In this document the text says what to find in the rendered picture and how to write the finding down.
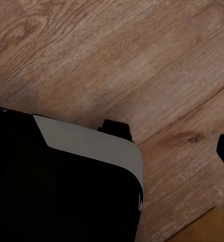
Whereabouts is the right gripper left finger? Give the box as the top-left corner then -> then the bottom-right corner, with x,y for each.
0,134 -> 17,180

